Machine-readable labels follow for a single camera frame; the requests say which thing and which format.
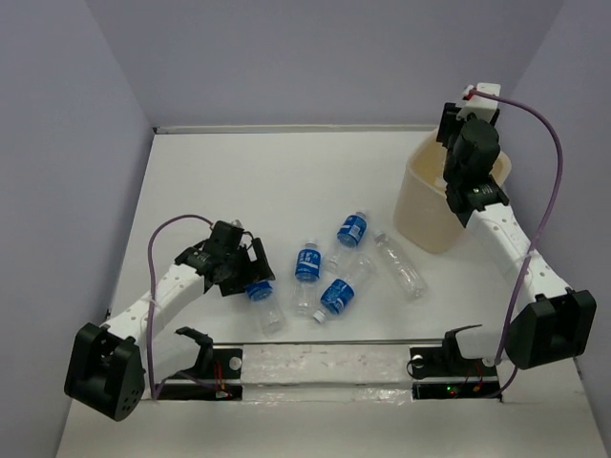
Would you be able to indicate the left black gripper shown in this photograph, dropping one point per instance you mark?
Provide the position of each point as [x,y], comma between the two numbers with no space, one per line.
[254,272]

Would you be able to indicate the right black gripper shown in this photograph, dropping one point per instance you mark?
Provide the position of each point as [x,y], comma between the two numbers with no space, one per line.
[450,123]

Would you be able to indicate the blue label bottle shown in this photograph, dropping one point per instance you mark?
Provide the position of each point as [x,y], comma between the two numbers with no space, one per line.
[346,241]
[265,303]
[307,273]
[342,292]

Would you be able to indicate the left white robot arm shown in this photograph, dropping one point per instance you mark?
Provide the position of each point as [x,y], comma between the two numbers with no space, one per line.
[114,364]

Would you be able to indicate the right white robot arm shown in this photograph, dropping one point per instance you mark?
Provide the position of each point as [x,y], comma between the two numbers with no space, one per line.
[547,320]

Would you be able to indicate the beige plastic bin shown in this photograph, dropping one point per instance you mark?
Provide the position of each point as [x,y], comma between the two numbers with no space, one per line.
[421,213]

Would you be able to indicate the blue label bottle front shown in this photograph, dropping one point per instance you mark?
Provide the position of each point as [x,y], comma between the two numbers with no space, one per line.
[342,292]

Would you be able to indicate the clear unlabelled bottle right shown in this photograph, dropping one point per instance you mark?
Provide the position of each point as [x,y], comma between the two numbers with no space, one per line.
[400,266]

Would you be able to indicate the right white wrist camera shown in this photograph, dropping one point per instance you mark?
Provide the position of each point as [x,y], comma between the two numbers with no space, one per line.
[479,106]

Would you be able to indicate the aluminium table rail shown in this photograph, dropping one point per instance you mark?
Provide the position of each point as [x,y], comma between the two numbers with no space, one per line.
[290,129]

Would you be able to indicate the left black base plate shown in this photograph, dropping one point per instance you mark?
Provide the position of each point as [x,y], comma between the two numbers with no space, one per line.
[219,380]

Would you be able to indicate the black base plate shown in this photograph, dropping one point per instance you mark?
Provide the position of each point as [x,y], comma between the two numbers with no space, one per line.
[219,380]
[436,377]

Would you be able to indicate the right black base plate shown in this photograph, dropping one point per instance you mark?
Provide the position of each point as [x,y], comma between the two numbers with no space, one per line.
[436,377]

